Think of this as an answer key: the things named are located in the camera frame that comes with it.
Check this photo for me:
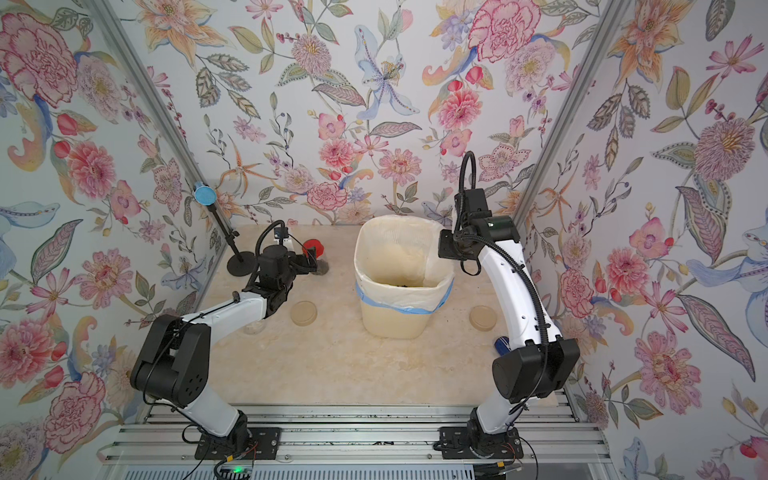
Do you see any red lid tea jar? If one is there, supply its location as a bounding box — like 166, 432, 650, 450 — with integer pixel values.
302, 239, 329, 276

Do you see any cream trash bin with liner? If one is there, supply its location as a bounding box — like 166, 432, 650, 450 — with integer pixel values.
353, 215, 455, 340

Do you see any beige jar lid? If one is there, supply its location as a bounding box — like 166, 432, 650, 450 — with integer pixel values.
290, 301, 318, 327
469, 305, 498, 332

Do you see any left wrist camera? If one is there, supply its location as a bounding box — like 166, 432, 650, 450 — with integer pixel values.
273, 233, 296, 252

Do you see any aluminium corner post right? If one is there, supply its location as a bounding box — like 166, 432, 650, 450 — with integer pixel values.
513, 1, 630, 236

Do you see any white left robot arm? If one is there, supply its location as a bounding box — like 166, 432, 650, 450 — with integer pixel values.
129, 220, 317, 457

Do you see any black round-base stand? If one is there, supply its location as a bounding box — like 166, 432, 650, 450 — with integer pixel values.
193, 181, 257, 277

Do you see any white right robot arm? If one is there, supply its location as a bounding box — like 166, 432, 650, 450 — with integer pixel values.
433, 151, 580, 461

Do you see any aluminium corner post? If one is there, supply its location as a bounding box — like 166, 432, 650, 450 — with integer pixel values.
513, 1, 630, 236
83, 0, 226, 241

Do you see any aluminium corner post left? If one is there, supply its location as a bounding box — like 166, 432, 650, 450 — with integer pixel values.
83, 0, 226, 241

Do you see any clear glass tea jar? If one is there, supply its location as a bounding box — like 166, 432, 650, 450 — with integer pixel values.
241, 320, 266, 335

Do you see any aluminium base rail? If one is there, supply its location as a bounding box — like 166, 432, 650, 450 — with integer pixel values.
99, 392, 617, 479

